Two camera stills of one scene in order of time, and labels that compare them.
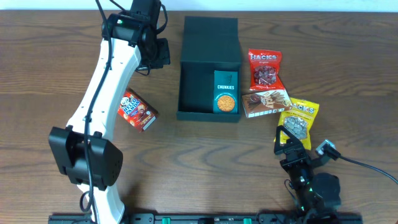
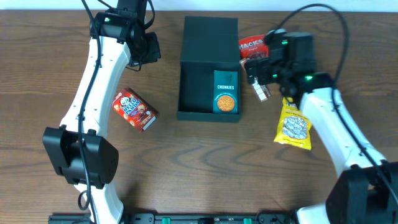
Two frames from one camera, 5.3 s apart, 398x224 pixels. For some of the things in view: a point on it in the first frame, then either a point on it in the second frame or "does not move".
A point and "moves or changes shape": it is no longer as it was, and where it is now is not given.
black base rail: (300, 218) does not move
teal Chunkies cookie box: (225, 91) does not move
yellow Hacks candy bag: (297, 122) does not move
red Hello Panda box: (136, 111) does not move
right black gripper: (295, 147) → (261, 65)
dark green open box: (209, 44) does not move
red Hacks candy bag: (264, 68) moves or changes shape
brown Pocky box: (265, 102) → (262, 90)
